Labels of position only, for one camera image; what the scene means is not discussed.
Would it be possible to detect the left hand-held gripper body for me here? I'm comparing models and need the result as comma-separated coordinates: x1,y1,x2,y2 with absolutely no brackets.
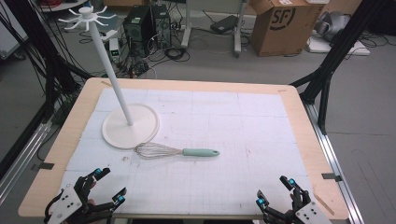
44,175,114,224

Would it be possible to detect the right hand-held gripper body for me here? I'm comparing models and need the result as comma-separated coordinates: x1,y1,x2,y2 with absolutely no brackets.
266,188,333,224

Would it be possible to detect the white hook rack stand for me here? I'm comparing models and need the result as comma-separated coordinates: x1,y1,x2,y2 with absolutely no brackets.
58,6,161,150

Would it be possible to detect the whisk with green handle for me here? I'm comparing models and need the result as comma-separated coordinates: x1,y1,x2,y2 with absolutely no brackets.
134,142,220,161

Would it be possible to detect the thin wooden strip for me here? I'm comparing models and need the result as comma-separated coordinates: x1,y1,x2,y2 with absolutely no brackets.
313,193,336,217

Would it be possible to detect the black table clamp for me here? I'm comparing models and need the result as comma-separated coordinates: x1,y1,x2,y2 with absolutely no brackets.
30,161,56,172
320,172,344,183

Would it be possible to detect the white grid mat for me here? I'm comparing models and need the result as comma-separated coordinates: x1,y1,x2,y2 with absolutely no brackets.
60,88,314,217

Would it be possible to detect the small white device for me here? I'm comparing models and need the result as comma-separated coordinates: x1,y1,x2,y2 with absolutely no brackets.
108,37,121,62

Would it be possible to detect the white foam board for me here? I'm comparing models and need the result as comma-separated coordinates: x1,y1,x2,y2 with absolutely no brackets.
305,35,372,57

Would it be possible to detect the large black computer tower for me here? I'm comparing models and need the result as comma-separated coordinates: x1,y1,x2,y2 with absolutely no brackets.
122,5,156,58

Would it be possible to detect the cardboard box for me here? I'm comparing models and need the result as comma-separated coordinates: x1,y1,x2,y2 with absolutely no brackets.
249,0,327,58

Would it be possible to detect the white stand leg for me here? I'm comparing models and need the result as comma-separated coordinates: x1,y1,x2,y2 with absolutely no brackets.
180,0,193,49
233,0,250,59

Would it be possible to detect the narrow black computer tower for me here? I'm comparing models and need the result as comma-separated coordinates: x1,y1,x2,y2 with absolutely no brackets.
151,3,173,49

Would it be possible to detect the grey bag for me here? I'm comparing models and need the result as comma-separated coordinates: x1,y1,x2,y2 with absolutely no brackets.
313,11,351,43

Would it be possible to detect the flat black device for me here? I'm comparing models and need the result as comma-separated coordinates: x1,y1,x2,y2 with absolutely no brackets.
209,14,239,35

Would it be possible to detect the aluminium rail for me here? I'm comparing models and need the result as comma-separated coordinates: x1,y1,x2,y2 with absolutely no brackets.
0,120,53,204
303,102,366,224

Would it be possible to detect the black metal frame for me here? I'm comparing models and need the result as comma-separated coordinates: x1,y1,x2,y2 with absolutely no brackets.
289,0,389,135
0,0,93,124

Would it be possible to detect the coiled black cable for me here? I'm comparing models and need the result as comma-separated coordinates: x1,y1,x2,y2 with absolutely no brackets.
163,46,191,63

